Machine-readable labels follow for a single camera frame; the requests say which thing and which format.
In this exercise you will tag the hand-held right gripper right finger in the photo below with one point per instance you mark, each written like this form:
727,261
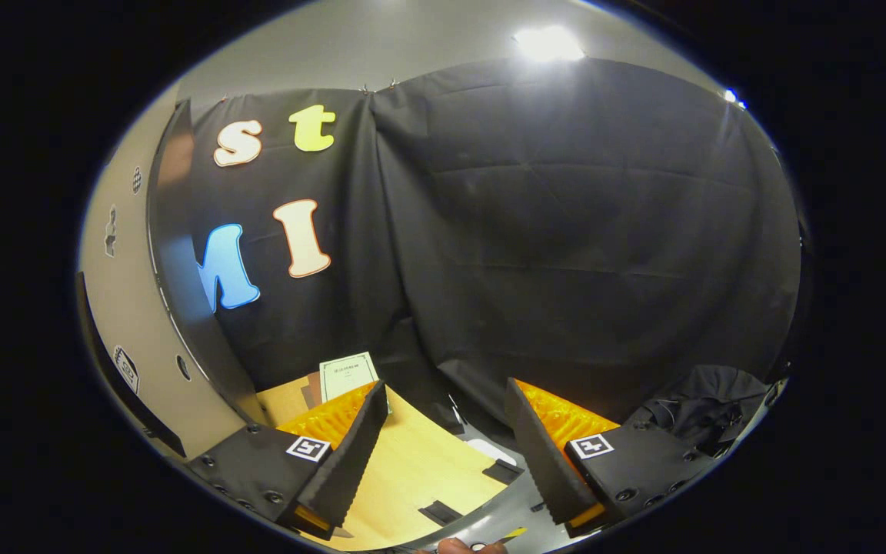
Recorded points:
539,454

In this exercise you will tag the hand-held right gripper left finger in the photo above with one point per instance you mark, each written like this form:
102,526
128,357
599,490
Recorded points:
351,454

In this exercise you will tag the beige cabinet door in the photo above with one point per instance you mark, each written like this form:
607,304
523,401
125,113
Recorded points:
124,308

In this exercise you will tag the black tape strip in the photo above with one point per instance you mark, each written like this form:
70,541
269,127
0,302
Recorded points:
503,472
441,513

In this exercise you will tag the small white sheet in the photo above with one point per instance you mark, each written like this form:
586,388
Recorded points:
491,451

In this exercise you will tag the brown card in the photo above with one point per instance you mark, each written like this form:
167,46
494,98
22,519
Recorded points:
310,391

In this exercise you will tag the pale green booklet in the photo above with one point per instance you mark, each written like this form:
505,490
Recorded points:
347,375

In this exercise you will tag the dark cloth bundle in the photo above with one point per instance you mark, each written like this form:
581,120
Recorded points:
708,408

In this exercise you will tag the black backdrop cloth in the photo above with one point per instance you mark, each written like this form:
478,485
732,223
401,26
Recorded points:
566,231

